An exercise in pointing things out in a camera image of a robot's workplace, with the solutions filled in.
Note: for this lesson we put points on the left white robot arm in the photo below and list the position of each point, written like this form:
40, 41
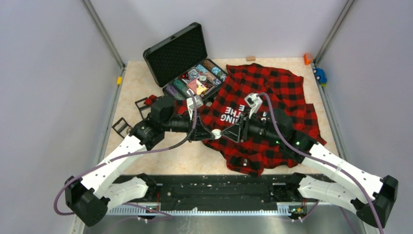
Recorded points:
92, 193

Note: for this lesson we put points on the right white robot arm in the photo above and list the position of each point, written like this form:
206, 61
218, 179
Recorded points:
368, 196

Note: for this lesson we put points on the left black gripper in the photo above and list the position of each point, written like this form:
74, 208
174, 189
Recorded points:
199, 132

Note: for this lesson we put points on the small wooden block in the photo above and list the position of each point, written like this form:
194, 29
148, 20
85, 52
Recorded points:
250, 58

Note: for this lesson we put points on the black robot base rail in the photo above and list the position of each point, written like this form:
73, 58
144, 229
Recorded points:
220, 193

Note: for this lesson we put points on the blue toy car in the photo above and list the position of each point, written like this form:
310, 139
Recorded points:
320, 76

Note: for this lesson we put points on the orange small object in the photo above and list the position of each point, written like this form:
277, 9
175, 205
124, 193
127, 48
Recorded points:
308, 58

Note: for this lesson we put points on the black square brooch box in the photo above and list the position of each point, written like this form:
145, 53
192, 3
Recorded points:
144, 104

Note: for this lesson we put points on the black open chip case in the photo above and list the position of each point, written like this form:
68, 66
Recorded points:
181, 58

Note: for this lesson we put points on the pink yellow card packet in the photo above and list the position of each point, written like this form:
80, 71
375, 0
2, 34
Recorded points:
197, 87

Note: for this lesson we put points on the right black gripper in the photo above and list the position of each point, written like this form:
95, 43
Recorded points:
233, 132

